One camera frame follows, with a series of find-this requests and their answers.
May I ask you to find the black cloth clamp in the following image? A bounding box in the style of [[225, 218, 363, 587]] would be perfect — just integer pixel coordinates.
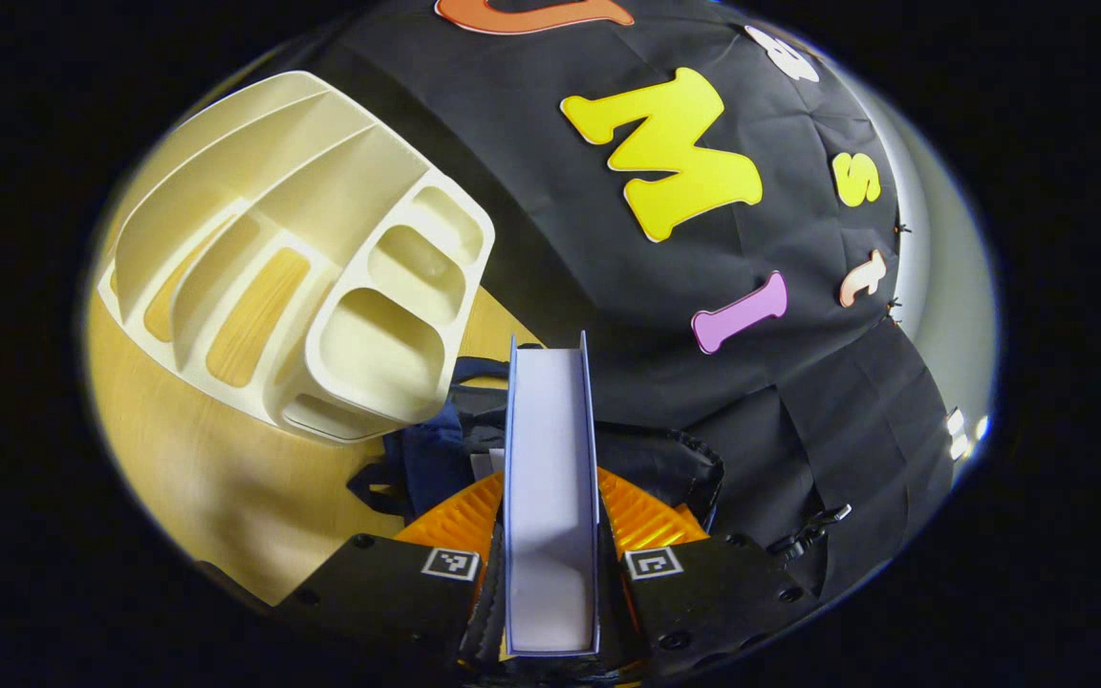
[[768, 504, 853, 561]]

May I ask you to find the black backdrop cloth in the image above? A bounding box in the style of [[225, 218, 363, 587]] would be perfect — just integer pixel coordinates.
[[302, 0, 958, 603]]

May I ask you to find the purple blue cover book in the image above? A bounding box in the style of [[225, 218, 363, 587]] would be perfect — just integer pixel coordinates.
[[503, 332, 601, 660]]

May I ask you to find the blue schoolbag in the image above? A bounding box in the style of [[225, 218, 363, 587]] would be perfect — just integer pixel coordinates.
[[347, 355, 725, 555]]

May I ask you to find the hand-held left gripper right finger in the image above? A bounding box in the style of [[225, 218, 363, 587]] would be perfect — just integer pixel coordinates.
[[596, 466, 819, 670]]

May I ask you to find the white plastic bookshelf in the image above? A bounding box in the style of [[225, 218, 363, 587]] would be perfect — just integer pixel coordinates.
[[97, 70, 497, 445]]

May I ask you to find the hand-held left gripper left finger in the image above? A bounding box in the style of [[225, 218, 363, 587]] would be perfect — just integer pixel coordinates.
[[278, 471, 506, 670]]

